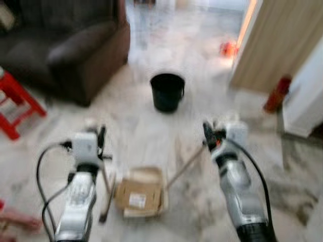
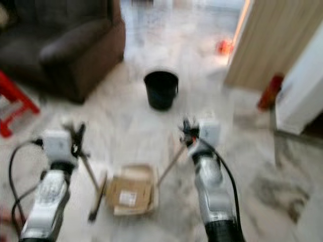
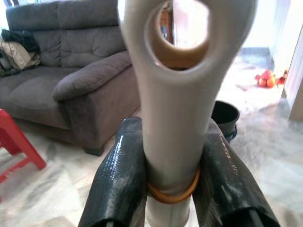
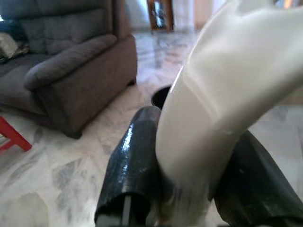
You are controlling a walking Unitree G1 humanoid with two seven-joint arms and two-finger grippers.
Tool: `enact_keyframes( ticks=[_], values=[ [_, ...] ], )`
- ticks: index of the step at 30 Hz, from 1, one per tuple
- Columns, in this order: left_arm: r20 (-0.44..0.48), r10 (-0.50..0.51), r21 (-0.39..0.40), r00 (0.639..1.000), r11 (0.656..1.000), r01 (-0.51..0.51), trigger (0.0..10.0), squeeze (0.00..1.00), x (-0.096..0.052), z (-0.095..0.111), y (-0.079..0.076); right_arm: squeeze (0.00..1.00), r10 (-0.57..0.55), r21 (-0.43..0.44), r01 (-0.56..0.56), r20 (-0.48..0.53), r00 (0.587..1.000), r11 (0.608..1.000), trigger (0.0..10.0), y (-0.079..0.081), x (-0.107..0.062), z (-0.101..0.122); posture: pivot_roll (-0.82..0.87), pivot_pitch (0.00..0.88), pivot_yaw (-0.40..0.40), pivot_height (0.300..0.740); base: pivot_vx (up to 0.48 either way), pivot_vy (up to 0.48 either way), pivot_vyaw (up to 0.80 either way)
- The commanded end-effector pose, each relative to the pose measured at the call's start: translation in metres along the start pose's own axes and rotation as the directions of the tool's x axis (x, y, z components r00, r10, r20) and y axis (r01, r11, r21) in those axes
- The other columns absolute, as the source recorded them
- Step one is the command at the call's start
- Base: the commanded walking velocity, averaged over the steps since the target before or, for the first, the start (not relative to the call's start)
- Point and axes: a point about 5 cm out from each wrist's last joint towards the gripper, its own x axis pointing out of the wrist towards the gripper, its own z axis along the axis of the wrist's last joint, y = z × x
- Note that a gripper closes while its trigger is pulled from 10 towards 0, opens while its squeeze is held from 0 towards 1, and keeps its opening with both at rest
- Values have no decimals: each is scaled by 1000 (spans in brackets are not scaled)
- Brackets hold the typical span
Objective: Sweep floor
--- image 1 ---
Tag red bottle-shaped object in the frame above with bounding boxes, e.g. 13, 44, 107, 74
263, 77, 292, 113

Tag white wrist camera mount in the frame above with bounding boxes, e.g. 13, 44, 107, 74
225, 121, 249, 150
72, 132, 100, 167

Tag white panel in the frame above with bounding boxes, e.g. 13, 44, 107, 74
282, 38, 323, 138

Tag dark brown armchair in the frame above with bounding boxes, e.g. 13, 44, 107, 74
0, 0, 131, 107

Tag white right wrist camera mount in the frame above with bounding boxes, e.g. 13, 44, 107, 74
225, 121, 249, 150

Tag brown cardboard box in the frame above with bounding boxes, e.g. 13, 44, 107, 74
116, 167, 167, 216

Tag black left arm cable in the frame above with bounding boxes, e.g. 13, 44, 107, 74
35, 141, 75, 240

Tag light wooden door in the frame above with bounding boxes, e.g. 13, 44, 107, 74
230, 0, 323, 94

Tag beige long-handled dustpan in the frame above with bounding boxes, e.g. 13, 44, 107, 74
115, 144, 210, 218

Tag black bucket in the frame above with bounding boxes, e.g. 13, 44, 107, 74
150, 73, 186, 113

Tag person bare foot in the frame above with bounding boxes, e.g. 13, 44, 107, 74
0, 208, 42, 232

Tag beige broom purple bristles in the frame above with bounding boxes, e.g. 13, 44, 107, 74
98, 154, 118, 224

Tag small orange red object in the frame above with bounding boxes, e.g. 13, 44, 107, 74
219, 41, 239, 57

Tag red stool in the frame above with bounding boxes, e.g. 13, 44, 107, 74
0, 71, 47, 141

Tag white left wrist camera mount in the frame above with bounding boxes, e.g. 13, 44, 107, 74
72, 132, 100, 167

